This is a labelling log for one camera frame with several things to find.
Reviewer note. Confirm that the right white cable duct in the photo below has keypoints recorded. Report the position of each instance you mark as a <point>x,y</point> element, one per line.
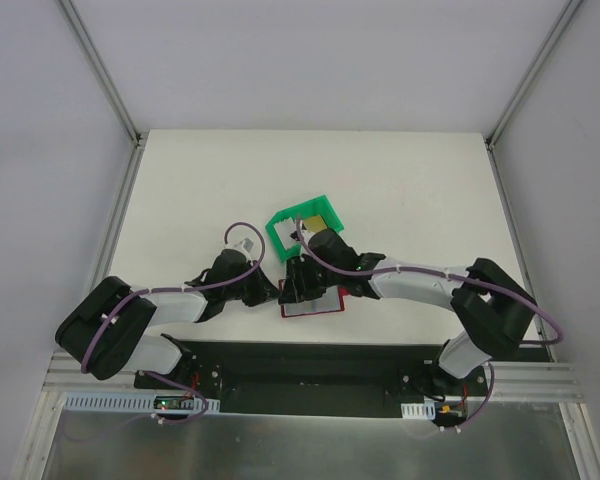
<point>418,411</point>

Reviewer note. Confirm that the white cable duct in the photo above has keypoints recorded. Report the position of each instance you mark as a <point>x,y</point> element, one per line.
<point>139,403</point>
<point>418,411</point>

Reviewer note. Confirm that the red leather card holder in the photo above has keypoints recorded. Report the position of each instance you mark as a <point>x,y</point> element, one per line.
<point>333,301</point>

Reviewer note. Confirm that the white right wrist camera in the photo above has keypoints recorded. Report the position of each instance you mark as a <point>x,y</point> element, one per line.
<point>300,232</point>

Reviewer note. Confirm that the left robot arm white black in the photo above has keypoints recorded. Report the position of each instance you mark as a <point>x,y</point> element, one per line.
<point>105,333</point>

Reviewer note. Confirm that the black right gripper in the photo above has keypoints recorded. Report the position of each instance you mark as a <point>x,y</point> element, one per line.
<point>304,279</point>

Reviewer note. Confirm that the aluminium frame post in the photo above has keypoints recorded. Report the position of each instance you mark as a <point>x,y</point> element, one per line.
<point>86,44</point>
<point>532,73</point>

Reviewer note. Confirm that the green plastic bin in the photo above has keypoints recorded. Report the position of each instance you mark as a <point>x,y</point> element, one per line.
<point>282,224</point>

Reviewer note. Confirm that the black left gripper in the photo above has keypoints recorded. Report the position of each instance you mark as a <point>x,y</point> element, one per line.
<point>255,288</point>

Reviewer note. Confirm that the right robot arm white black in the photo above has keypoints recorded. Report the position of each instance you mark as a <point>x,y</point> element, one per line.
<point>494,311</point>

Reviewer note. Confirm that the left aluminium frame post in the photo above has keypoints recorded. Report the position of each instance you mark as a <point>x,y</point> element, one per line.
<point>86,44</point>

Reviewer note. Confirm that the left white cable duct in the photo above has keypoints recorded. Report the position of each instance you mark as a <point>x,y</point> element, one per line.
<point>139,403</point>

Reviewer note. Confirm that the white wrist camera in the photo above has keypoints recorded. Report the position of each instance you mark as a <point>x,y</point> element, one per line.
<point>244,246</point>
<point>300,232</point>

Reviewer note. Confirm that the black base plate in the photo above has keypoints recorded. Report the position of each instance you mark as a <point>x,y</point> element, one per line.
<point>366,381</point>

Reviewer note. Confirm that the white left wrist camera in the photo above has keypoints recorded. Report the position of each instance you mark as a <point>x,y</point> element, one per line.
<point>244,246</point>

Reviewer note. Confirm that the right aluminium frame post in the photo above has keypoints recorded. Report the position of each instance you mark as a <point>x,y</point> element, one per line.
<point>532,73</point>

